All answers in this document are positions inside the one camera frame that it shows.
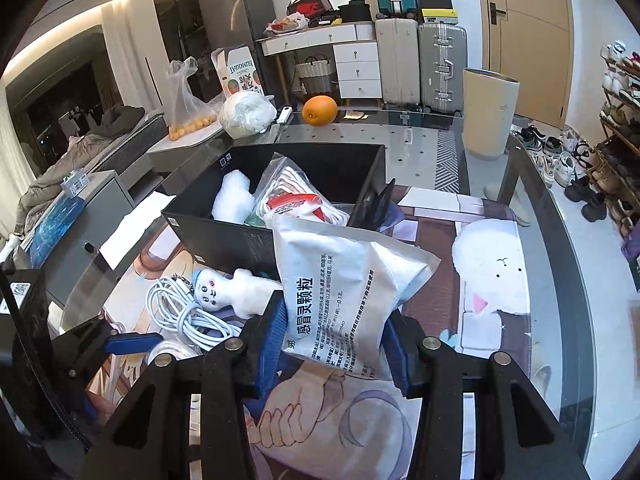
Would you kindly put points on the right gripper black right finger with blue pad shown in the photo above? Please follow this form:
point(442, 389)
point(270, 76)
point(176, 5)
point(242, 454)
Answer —
point(516, 434)

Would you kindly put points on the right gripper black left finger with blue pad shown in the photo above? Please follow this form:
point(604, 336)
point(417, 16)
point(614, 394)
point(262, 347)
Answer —
point(193, 408)

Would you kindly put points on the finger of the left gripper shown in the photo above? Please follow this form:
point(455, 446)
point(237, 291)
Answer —
point(132, 343)

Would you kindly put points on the white plush doll keychain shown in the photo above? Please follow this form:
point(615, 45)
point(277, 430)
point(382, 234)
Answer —
point(247, 294)

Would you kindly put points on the clear zip bag red seal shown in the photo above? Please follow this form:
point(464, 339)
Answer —
point(285, 190)

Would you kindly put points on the silver medicine pouch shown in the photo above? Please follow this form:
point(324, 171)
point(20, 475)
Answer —
point(340, 285)

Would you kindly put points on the black storage box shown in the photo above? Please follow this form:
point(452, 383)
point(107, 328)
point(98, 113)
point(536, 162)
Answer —
point(350, 176)

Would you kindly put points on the white towel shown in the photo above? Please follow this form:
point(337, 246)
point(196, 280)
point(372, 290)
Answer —
point(234, 202)

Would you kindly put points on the grey side cabinet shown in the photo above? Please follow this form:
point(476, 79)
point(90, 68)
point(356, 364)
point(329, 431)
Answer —
point(106, 201)

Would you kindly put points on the bed with grey bedding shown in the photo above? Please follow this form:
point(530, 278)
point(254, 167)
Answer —
point(124, 134)

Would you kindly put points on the clear bag of small oranges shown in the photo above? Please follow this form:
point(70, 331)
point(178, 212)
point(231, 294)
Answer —
point(186, 113)

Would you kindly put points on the white crumpled plastic bag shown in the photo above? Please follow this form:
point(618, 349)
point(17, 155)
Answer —
point(246, 113)

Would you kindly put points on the white remote control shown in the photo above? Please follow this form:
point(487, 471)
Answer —
point(284, 115)

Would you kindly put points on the shoe rack with shoes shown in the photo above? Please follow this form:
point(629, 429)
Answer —
point(617, 175)

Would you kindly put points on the white carton with print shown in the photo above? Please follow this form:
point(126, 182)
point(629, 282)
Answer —
point(237, 70)

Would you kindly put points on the orange fruit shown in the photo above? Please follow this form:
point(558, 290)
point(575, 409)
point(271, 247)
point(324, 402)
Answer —
point(319, 111)

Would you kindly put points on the beige cylindrical trash bin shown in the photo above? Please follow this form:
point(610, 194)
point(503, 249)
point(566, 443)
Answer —
point(489, 107)

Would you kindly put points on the dark grey refrigerator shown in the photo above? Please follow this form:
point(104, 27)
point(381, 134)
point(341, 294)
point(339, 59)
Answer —
point(238, 23)

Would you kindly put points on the white dresser with drawers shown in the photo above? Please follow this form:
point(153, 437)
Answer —
point(352, 48)

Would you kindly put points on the silver ribbed suitcase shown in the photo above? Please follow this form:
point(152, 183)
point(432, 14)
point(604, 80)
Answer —
point(443, 50)

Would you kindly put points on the light grey suitcase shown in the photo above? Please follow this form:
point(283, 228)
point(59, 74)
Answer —
point(398, 56)

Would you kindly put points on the wooden door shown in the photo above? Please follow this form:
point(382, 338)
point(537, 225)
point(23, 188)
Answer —
point(531, 41)

